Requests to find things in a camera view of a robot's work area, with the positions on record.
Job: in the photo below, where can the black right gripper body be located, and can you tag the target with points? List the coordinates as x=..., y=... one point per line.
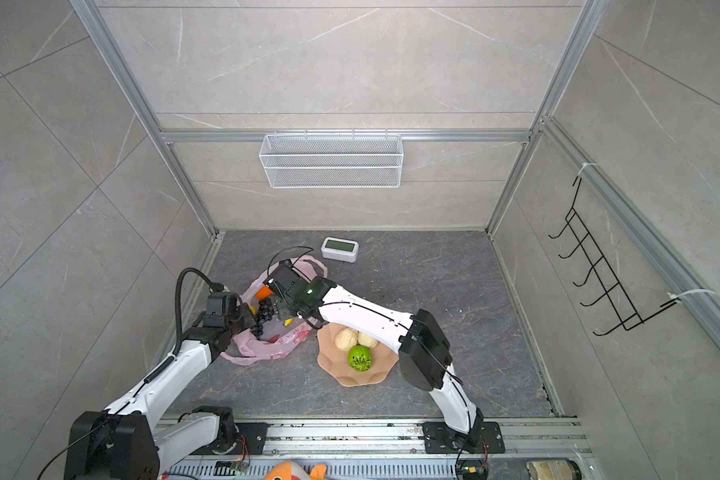
x=285, y=309

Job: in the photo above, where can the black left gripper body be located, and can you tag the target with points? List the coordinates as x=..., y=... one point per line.
x=243, y=320

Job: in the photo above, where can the pink plastic shopping bag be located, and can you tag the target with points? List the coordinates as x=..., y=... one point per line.
x=277, y=340

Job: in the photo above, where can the beige fake fruit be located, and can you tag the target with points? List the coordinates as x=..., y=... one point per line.
x=346, y=339

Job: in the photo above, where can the pink wavy plate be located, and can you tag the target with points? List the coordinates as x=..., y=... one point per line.
x=335, y=361

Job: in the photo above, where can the green fake apple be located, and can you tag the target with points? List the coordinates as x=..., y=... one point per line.
x=360, y=358

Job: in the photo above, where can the orange fake orange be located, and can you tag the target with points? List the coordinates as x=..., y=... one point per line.
x=263, y=293

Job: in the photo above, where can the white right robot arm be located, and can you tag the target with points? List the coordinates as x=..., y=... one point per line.
x=418, y=340

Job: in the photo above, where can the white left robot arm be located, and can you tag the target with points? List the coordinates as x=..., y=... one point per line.
x=122, y=441

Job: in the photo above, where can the black fake grapes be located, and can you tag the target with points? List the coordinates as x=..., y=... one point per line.
x=264, y=313

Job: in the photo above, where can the white digital clock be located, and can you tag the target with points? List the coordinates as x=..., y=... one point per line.
x=338, y=249

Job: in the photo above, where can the orange plush toy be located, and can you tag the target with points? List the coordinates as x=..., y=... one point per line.
x=290, y=470

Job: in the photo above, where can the white wire mesh basket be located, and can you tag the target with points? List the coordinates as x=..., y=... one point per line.
x=332, y=160

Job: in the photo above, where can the black wire hook rack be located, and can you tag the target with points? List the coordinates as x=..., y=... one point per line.
x=601, y=273

